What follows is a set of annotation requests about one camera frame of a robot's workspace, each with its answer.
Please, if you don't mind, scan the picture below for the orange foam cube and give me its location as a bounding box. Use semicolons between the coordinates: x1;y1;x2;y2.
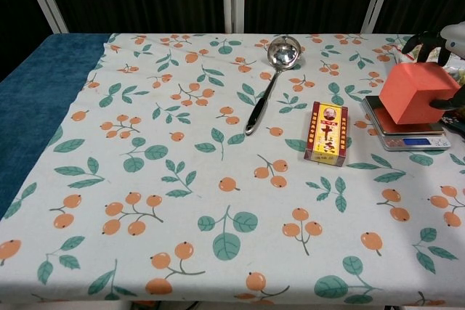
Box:
378;61;462;125

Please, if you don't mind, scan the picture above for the red yellow spice box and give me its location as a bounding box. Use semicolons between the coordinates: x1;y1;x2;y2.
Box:
303;101;349;168

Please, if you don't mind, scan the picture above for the blue plush cloth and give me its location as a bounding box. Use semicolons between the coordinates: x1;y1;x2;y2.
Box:
0;33;112;220

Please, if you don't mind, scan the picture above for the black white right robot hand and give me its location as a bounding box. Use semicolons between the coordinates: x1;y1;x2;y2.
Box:
402;20;465;112

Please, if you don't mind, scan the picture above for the dark patterned packet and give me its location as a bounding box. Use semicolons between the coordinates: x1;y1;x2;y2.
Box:
440;106;465;131

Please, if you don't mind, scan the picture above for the silver digital kitchen scale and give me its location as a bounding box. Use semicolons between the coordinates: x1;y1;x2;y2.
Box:
360;94;452;152

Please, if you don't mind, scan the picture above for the green yellow snack packet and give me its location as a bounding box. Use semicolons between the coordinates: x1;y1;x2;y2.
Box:
451;68;465;90

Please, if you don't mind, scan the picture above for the stainless steel ladle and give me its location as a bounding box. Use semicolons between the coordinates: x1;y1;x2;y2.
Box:
244;35;300;136

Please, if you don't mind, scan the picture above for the floral orange fruit tablecloth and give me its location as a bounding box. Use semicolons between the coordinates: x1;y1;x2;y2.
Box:
0;33;465;306

